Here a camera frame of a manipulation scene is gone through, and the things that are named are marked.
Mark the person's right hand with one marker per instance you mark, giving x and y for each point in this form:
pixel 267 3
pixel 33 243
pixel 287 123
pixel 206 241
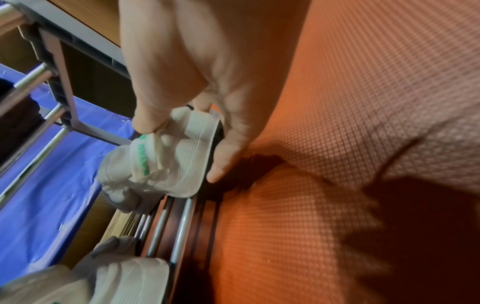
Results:
pixel 210 59

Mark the white knit sneaker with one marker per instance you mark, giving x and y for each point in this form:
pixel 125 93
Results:
pixel 176 166
pixel 123 279

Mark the grey metal shoe rack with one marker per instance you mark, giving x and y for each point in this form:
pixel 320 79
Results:
pixel 56 56

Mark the tan cardboard boards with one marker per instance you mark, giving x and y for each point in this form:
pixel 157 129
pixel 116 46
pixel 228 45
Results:
pixel 112 228

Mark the blue printed banner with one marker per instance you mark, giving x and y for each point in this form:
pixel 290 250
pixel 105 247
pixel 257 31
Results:
pixel 45 184

